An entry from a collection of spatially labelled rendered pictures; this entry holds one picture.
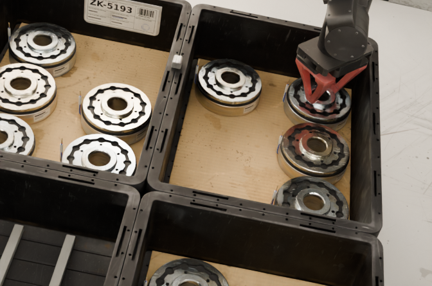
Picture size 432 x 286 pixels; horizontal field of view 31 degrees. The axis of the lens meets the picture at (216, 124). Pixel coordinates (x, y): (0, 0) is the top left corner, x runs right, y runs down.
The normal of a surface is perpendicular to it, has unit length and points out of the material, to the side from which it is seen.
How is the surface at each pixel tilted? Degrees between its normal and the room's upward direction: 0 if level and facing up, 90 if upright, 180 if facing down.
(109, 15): 90
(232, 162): 0
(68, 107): 0
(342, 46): 90
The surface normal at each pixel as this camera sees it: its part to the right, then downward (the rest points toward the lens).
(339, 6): -0.34, -0.68
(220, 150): 0.15, -0.70
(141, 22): -0.14, 0.68
